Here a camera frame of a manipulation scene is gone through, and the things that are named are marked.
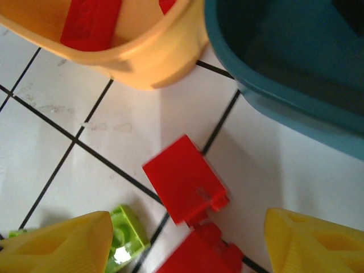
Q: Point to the teal plastic container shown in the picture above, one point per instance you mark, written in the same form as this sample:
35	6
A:
270	57

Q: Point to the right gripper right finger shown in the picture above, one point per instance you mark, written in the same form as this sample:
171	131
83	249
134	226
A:
312	247

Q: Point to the red lego brick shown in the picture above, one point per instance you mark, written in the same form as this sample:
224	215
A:
185	179
167	5
204	253
88	25

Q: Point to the green lego brick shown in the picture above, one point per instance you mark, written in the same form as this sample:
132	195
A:
17	234
128	236

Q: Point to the orange plastic container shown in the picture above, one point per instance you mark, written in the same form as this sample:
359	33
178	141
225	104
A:
159	57

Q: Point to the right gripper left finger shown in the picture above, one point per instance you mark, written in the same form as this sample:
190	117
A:
57	247

